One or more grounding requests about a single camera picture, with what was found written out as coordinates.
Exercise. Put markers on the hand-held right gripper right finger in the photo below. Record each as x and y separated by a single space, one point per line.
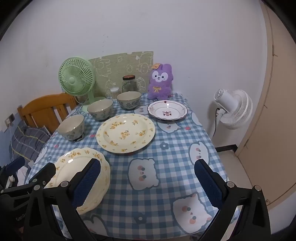
208 183

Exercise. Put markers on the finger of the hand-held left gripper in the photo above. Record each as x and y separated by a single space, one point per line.
15 165
47 172

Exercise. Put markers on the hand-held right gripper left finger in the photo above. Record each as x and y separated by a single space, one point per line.
89 183

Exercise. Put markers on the deep scalloped yellow floral plate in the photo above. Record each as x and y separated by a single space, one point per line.
69 166

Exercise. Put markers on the grey leaf pattern ceramic bowl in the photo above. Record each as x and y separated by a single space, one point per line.
99 113
69 133

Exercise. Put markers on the large yellow floral plate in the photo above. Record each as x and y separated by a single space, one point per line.
126 133

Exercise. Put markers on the white plate with red pattern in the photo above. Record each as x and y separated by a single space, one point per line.
166 111

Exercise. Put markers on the grey plaid blanket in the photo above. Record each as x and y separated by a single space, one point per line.
27 139

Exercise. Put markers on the blue checkered cat tablecloth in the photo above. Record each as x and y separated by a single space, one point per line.
166 148

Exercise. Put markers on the white standing fan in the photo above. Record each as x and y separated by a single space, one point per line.
238 109

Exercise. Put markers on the blue floral ceramic bowl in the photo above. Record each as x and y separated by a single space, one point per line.
129 103

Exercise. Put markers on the clear cotton swab container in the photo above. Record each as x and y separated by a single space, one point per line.
114 92

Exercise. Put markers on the green desk fan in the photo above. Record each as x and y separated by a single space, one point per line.
74 80

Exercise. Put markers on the beige wooden door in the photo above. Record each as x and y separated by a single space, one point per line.
277 115

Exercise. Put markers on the glass jar with black lid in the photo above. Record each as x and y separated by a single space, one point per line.
129 85

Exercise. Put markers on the purple plush toy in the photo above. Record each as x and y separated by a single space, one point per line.
159 88

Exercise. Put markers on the wall socket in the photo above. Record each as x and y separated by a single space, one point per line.
9 119

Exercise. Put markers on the green printed wall mat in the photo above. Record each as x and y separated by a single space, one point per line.
115 67

